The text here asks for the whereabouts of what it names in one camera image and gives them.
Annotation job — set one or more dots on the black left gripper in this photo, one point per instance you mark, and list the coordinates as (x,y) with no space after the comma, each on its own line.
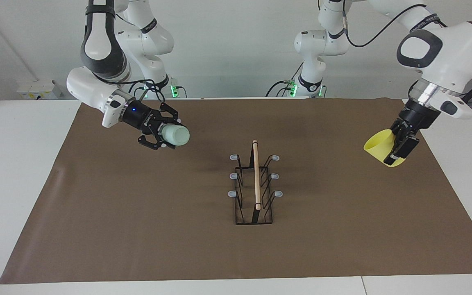
(418,116)

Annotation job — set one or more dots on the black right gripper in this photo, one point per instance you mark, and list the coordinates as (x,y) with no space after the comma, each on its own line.
(137,116)

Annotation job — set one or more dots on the pale green plastic cup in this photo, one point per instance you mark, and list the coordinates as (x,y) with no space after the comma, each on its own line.
(175,135)

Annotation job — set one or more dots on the yellow plastic cup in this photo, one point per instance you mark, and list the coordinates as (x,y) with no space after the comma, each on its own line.
(379,147)

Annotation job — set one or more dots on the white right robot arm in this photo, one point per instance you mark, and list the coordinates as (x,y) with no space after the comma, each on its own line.
(96,53)

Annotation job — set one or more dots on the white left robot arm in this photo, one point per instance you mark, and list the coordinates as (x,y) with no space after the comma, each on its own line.
(449,49)

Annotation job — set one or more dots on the brown paper table mat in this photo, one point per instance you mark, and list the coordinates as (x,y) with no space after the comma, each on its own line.
(322,246)

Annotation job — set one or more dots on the white wall electrical box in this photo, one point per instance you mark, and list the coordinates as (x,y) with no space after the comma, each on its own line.
(37,89)

